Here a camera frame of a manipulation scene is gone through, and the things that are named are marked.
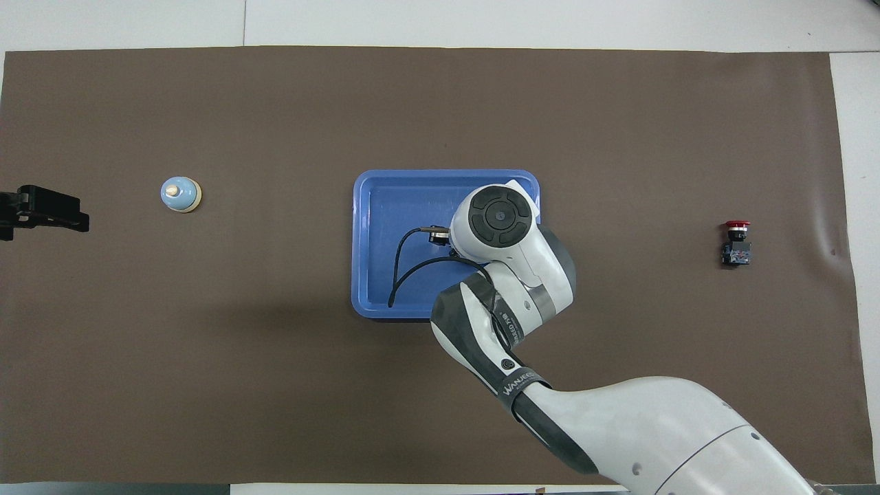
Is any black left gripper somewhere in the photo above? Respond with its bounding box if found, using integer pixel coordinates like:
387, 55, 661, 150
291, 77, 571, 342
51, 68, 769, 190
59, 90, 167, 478
0, 184, 90, 241

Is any light blue desk bell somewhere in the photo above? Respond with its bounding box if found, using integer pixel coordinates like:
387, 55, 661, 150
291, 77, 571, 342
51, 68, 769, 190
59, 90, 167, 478
160, 175, 203, 213

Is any red push button switch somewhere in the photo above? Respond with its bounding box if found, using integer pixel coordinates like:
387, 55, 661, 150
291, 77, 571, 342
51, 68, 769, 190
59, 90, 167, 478
720, 220, 752, 267

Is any blue plastic tray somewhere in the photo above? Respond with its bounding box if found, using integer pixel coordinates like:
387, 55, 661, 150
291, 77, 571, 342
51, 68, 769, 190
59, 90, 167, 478
351, 169, 543, 320

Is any brown table mat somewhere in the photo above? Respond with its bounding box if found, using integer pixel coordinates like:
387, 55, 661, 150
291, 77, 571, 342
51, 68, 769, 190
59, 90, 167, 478
0, 45, 875, 485

